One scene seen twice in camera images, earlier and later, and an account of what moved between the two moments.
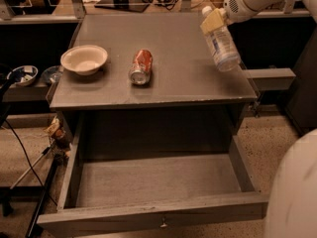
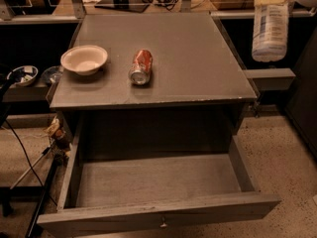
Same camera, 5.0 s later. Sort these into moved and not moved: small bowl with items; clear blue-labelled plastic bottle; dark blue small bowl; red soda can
Moved: clear blue-labelled plastic bottle
Not moved: dark blue small bowl; red soda can; small bowl with items
